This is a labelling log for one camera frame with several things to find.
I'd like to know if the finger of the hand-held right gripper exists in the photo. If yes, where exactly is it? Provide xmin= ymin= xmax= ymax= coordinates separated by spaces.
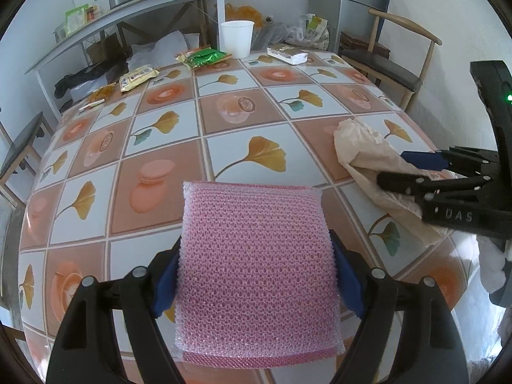
xmin=400 ymin=147 xmax=499 ymax=172
xmin=377 ymin=171 xmax=492 ymax=204

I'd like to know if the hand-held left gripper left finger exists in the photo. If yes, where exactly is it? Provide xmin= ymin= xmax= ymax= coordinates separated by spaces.
xmin=47 ymin=240 xmax=185 ymax=384

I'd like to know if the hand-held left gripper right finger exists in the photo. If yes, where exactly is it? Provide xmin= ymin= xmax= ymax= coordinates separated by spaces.
xmin=329 ymin=229 xmax=468 ymax=384

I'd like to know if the brown paper bag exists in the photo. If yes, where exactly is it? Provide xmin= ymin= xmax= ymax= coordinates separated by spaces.
xmin=333 ymin=118 xmax=457 ymax=246

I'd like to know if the pink mesh sponge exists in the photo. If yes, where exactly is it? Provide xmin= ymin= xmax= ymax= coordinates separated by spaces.
xmin=173 ymin=181 xmax=345 ymax=369

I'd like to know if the person's right hand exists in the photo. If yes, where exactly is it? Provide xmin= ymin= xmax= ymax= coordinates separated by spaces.
xmin=476 ymin=234 xmax=512 ymax=294

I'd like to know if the wooden chair black seat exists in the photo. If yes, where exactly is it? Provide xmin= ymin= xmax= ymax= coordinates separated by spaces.
xmin=338 ymin=8 xmax=444 ymax=113

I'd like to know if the dark wooden box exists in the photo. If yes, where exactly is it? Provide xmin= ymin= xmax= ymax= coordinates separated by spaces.
xmin=338 ymin=31 xmax=390 ymax=59

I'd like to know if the patterned tablecloth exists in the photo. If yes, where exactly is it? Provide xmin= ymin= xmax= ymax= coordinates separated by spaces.
xmin=18 ymin=50 xmax=478 ymax=384

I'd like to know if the white plastic bag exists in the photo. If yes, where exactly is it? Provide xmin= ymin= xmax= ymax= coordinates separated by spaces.
xmin=286 ymin=13 xmax=331 ymax=51

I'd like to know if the small white pack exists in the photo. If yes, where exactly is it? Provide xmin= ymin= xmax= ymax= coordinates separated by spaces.
xmin=267 ymin=45 xmax=308 ymax=66

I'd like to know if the grey plastic bag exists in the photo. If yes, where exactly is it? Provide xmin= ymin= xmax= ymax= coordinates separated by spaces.
xmin=252 ymin=22 xmax=289 ymax=49

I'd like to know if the wooden chair dark seat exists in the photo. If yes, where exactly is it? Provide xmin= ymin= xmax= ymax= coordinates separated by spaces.
xmin=0 ymin=108 xmax=54 ymax=209

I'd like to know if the yellow snack packet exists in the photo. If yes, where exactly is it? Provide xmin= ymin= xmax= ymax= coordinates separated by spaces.
xmin=119 ymin=66 xmax=160 ymax=92

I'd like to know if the white paper cup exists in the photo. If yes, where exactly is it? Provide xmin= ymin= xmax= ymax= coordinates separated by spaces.
xmin=221 ymin=20 xmax=255 ymax=59

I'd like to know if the black cloth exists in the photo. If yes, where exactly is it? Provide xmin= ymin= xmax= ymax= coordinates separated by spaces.
xmin=54 ymin=62 xmax=132 ymax=99

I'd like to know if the green snack packet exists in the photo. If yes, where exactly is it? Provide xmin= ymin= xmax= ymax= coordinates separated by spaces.
xmin=176 ymin=47 xmax=232 ymax=70

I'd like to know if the yellow plastic bag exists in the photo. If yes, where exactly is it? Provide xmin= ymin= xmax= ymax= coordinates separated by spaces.
xmin=225 ymin=3 xmax=265 ymax=28

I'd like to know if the white plastic sheet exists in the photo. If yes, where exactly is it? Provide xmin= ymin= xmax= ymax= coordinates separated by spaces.
xmin=127 ymin=32 xmax=201 ymax=70

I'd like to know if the brown cardboard box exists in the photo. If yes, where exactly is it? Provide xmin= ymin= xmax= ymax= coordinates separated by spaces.
xmin=86 ymin=34 xmax=132 ymax=65

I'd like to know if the grey side table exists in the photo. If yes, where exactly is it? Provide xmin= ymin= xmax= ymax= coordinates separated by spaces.
xmin=25 ymin=0 xmax=233 ymax=118

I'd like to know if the green food packet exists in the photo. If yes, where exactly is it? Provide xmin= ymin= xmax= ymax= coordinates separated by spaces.
xmin=65 ymin=4 xmax=89 ymax=35

